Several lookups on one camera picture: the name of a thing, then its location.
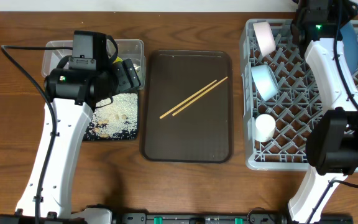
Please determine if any clear plastic bin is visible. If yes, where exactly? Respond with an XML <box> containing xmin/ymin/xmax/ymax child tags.
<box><xmin>41</xmin><ymin>39</ymin><xmax>146</xmax><ymax>90</ymax></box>

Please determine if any white cup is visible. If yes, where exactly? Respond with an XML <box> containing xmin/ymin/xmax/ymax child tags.
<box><xmin>255</xmin><ymin>114</ymin><xmax>276</xmax><ymax>142</ymax></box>

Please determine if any wooden chopstick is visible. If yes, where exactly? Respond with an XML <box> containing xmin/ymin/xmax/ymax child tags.
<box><xmin>172</xmin><ymin>77</ymin><xmax>228</xmax><ymax>116</ymax></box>
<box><xmin>159</xmin><ymin>80</ymin><xmax>217</xmax><ymax>119</ymax></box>

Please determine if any grey dishwasher rack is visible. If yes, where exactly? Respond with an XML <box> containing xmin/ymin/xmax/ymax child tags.
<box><xmin>239</xmin><ymin>19</ymin><xmax>358</xmax><ymax>171</ymax></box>

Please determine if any left black cable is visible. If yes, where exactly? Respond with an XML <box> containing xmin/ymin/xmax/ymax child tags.
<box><xmin>0</xmin><ymin>45</ymin><xmax>74</xmax><ymax>224</ymax></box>

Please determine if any black cable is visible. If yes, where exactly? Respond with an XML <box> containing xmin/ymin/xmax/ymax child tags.
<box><xmin>306</xmin><ymin>0</ymin><xmax>358</xmax><ymax>224</ymax></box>
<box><xmin>0</xmin><ymin>45</ymin><xmax>74</xmax><ymax>224</ymax></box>

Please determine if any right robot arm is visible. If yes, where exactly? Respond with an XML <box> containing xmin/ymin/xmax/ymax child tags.
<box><xmin>287</xmin><ymin>0</ymin><xmax>358</xmax><ymax>223</ymax></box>

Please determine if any right black cable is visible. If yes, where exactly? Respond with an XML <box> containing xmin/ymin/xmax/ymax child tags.
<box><xmin>306</xmin><ymin>0</ymin><xmax>358</xmax><ymax>224</ymax></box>

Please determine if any black plastic tray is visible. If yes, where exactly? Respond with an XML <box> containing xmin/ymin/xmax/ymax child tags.
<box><xmin>82</xmin><ymin>90</ymin><xmax>140</xmax><ymax>141</ymax></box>

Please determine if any spilled rice food waste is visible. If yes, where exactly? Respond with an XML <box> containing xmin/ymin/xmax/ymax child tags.
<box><xmin>87</xmin><ymin>92</ymin><xmax>139</xmax><ymax>139</ymax></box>

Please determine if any large blue bowl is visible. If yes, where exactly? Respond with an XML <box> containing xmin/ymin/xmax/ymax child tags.
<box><xmin>340</xmin><ymin>22</ymin><xmax>358</xmax><ymax>75</ymax></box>

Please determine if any yellow green snack wrapper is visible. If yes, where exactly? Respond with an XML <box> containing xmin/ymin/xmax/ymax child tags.
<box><xmin>114</xmin><ymin>57</ymin><xmax>123</xmax><ymax>63</ymax></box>

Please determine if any small light blue bowl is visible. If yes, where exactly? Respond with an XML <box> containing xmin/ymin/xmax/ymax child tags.
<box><xmin>251</xmin><ymin>64</ymin><xmax>279</xmax><ymax>101</ymax></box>

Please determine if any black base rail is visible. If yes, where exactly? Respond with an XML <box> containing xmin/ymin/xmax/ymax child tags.
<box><xmin>85</xmin><ymin>205</ymin><xmax>354</xmax><ymax>224</ymax></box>

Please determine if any brown serving tray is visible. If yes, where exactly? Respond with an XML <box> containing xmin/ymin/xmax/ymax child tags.
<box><xmin>140</xmin><ymin>50</ymin><xmax>233</xmax><ymax>164</ymax></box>

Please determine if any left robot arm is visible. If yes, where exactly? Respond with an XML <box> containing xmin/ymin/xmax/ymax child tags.
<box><xmin>0</xmin><ymin>60</ymin><xmax>135</xmax><ymax>223</ymax></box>

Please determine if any pink bowl with rice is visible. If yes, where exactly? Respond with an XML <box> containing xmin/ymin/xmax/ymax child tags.
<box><xmin>253</xmin><ymin>22</ymin><xmax>276</xmax><ymax>57</ymax></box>

